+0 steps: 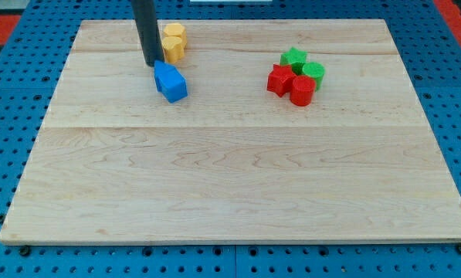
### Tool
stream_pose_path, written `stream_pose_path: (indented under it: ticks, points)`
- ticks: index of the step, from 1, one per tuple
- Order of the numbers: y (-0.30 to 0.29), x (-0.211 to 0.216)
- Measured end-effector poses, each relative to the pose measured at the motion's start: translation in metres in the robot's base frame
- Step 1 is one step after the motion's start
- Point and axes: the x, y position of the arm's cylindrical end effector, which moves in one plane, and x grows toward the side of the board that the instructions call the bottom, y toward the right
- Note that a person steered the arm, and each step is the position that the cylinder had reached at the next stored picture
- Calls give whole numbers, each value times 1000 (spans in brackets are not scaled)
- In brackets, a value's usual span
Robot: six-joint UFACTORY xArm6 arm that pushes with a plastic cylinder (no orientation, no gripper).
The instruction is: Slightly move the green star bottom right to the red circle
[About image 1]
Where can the green circle block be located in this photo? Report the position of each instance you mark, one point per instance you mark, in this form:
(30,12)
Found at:
(316,71)

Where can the yellow heart block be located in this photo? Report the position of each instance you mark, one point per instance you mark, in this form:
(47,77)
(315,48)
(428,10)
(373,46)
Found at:
(173,48)

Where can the red star block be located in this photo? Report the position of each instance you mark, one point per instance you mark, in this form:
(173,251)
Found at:
(280,79)

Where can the blue pentagon block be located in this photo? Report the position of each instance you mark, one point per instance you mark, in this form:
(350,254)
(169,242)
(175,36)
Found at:
(159,69)

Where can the light wooden board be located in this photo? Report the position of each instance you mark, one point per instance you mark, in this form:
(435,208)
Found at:
(115,164)

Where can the red circle block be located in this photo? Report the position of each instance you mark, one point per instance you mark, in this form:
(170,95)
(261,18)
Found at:
(302,91)

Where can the yellow hexagon block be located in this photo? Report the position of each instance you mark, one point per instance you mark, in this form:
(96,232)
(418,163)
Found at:
(176,29)

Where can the blue cube block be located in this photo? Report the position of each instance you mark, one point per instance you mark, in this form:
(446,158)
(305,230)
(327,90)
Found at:
(173,86)

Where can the green star block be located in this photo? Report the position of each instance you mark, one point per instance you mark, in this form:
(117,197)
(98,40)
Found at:
(295,58)

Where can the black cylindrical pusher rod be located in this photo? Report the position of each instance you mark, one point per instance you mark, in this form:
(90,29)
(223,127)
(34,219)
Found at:
(146,21)

